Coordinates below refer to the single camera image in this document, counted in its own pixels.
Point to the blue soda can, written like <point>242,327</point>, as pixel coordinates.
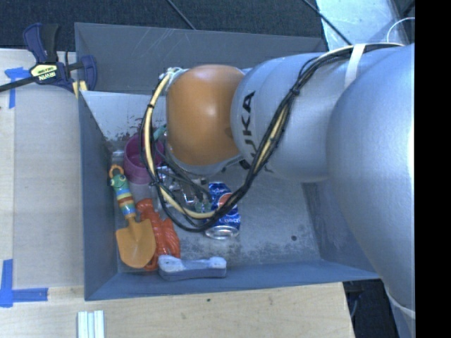
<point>230,218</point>

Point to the pale wood flat board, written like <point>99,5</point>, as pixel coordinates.
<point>47,188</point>

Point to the purple plastic cup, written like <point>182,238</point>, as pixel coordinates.
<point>135,164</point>

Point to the grey metal bin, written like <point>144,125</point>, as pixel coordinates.
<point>267,224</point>

